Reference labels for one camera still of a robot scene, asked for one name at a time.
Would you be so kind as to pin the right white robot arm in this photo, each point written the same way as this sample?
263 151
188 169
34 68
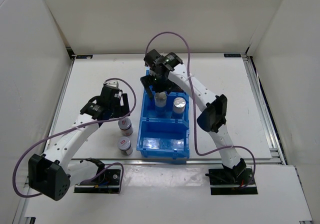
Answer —
168 72

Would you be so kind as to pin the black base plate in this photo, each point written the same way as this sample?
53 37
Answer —
109 182
222 183

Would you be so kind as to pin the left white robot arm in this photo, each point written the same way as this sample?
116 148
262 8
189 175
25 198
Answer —
51 173

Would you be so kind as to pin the near blue storage bin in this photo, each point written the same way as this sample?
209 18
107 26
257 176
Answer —
163 138

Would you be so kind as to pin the middle blue storage bin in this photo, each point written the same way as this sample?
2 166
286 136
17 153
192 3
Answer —
148 108

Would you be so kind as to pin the blue storage bin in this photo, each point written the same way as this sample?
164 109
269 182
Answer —
163 138
176 90
148 108

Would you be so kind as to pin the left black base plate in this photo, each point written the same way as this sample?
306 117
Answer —
109 182

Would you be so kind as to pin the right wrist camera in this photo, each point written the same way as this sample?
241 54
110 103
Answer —
150 58

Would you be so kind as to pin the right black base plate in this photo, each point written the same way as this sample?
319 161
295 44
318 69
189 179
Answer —
222 183

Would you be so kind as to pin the left blue corner label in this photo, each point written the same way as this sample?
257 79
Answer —
84 57

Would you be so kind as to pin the far blue storage bin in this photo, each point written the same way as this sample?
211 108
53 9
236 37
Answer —
176 90

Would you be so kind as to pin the blue corner label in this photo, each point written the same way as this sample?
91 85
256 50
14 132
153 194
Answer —
232 55
84 57

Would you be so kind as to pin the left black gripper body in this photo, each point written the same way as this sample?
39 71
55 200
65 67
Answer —
117 110

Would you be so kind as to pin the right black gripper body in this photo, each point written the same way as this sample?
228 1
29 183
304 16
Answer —
162 84

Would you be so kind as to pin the left near silver-lid jar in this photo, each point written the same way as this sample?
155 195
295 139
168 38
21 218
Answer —
125 146

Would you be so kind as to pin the right blue corner label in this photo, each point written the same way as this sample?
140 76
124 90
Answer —
232 55

